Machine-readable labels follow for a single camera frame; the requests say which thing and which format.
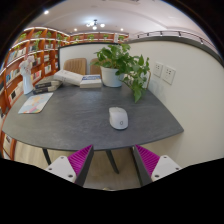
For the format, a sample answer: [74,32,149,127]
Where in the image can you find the thick white book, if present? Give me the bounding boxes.
[53,69,84,87]

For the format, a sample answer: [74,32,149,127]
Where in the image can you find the recessed ceiling lights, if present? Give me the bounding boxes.
[43,9,125,33]

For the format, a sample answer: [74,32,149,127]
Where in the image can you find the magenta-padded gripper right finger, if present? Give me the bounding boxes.
[132,144,183,187]

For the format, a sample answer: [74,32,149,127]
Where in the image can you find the pastel printed mouse pad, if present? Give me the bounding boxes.
[17,92,54,115]

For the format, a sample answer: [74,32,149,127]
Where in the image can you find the black track light rail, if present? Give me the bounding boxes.
[136,29,209,46]

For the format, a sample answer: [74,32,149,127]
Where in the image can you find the white wall socket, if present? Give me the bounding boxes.
[162,65,177,85]
[152,61,164,78]

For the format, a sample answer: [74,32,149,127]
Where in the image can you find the ceiling chandelier lamp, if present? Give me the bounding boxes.
[85,19,106,32]

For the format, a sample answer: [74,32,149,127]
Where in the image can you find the white book with blue cover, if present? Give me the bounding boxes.
[79,74,103,89]

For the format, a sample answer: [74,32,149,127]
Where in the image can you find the green plant in white pot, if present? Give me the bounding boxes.
[91,43,151,104]

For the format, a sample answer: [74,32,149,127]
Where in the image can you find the white computer mouse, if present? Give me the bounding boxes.
[108,106,129,131]

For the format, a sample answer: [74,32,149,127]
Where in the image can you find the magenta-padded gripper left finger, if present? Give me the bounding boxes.
[44,144,95,187]

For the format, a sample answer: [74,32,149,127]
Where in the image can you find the orange bookshelf unit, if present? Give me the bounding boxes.
[0,26,129,161]

